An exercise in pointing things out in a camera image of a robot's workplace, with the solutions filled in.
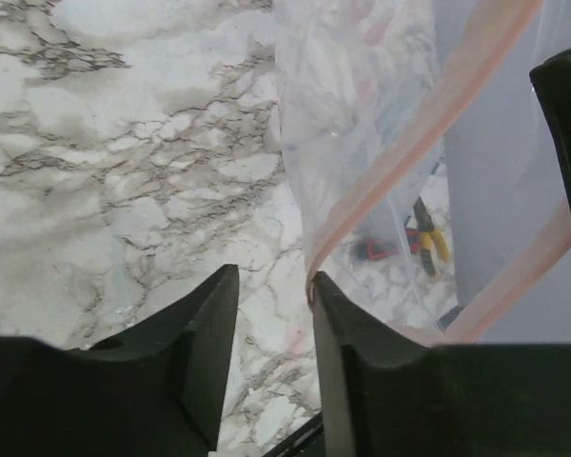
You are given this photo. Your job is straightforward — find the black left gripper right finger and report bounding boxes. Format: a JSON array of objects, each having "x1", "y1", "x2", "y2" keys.
[{"x1": 312, "y1": 273, "x2": 571, "y2": 456}]

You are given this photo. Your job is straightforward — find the clear zip top bag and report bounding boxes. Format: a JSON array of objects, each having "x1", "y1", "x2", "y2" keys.
[{"x1": 274, "y1": 1, "x2": 571, "y2": 346}]

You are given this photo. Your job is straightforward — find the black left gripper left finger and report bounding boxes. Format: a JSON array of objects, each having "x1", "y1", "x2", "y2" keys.
[{"x1": 0, "y1": 265, "x2": 239, "y2": 456}]

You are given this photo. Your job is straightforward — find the red black utility knife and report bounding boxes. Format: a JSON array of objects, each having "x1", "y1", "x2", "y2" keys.
[{"x1": 353, "y1": 228, "x2": 421, "y2": 261}]

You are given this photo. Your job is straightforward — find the yellow black pliers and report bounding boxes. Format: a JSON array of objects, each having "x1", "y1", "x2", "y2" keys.
[{"x1": 413, "y1": 197, "x2": 450, "y2": 278}]

